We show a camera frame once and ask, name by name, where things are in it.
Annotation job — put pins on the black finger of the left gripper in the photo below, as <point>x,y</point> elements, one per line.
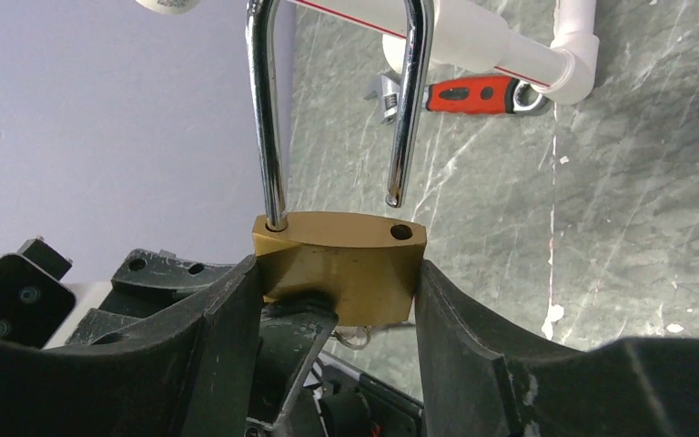
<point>145,283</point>

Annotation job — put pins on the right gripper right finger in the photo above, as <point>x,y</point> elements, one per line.
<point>482,375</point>

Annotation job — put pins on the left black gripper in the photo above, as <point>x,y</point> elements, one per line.
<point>337,399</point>

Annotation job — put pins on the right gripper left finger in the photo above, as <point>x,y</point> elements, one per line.
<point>184,371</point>

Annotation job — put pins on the silver key bunch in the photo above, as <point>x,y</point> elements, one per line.
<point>357,338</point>

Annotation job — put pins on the large brass padlock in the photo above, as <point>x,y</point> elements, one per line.
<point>368,265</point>

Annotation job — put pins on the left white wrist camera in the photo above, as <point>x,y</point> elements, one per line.
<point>38,309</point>

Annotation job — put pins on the red handled adjustable wrench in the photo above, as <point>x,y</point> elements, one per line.
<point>470,95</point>

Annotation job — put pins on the white PVC pipe frame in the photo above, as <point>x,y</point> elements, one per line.
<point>471,37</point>

